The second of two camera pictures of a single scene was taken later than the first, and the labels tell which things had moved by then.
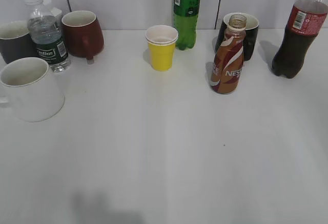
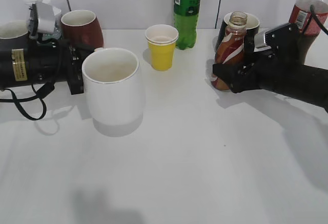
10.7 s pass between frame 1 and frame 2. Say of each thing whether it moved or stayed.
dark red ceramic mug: stayed
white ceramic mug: moved
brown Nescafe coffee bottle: stayed
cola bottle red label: stayed
